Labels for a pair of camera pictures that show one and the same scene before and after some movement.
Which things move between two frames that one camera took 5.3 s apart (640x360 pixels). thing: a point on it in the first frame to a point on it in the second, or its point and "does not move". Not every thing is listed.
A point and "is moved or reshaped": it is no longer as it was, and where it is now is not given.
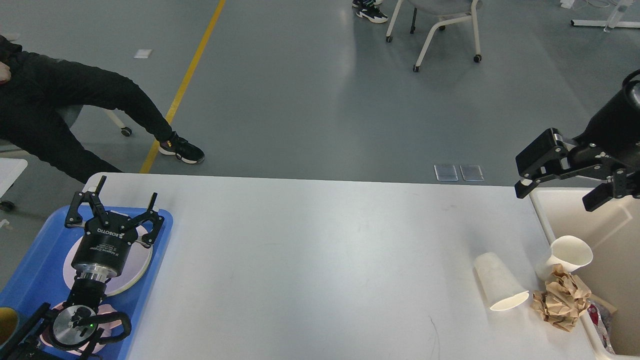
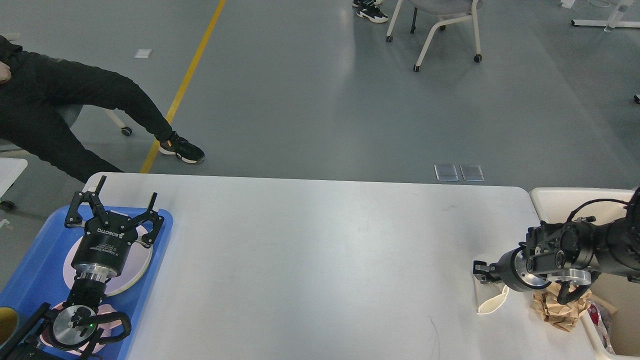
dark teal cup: (9, 322) does not move
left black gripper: (104, 249) does not move
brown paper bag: (601, 300) does not move
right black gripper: (615, 130) to (511, 269)
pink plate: (131, 268) does not move
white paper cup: (501, 290) is moved or reshaped
